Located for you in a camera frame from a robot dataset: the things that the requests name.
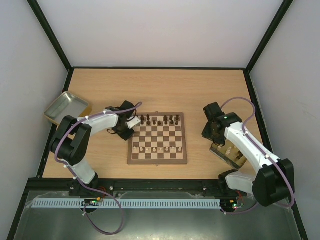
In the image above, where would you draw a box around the gold metal tin tray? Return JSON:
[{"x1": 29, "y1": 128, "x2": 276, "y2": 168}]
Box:
[{"x1": 210, "y1": 141, "x2": 247, "y2": 170}]

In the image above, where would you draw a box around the wooden chess board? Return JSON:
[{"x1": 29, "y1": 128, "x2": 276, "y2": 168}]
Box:
[{"x1": 127, "y1": 112, "x2": 188, "y2": 166}]

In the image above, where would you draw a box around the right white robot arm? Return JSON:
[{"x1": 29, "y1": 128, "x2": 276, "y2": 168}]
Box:
[{"x1": 202, "y1": 102, "x2": 295, "y2": 207}]

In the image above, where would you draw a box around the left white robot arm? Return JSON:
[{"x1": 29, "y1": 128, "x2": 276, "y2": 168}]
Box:
[{"x1": 49, "y1": 100, "x2": 142, "y2": 186}]

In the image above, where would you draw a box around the silver metal tin lid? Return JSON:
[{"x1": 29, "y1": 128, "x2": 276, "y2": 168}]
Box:
[{"x1": 43, "y1": 91, "x2": 92, "y2": 126}]

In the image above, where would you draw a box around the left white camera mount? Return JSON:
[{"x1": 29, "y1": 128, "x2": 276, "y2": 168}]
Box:
[{"x1": 126, "y1": 116, "x2": 141, "y2": 129}]

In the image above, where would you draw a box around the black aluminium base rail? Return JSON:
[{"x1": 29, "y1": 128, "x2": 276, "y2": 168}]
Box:
[{"x1": 24, "y1": 177, "x2": 247, "y2": 199}]

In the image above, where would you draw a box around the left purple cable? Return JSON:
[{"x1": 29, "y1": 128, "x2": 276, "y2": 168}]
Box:
[{"x1": 54, "y1": 101, "x2": 143, "y2": 236}]

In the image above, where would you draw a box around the purple cable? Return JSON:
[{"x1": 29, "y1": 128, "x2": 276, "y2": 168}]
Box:
[
  {"x1": 219, "y1": 96, "x2": 296, "y2": 215},
  {"x1": 54, "y1": 101, "x2": 143, "y2": 236}
]

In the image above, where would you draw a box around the grey slotted cable duct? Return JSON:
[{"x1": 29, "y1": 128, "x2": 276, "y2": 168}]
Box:
[{"x1": 31, "y1": 198, "x2": 221, "y2": 210}]

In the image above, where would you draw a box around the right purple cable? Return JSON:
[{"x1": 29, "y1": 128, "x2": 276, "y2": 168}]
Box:
[{"x1": 219, "y1": 96, "x2": 296, "y2": 215}]

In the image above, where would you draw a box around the right black frame post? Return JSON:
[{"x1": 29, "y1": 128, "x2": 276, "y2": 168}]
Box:
[{"x1": 244, "y1": 0, "x2": 294, "y2": 75}]

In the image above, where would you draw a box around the black frame post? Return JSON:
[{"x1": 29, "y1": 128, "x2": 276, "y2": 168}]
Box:
[
  {"x1": 27, "y1": 0, "x2": 73, "y2": 72},
  {"x1": 244, "y1": 0, "x2": 294, "y2": 75}
]

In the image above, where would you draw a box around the left black frame post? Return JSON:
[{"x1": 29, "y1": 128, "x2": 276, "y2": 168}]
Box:
[{"x1": 27, "y1": 0, "x2": 73, "y2": 72}]

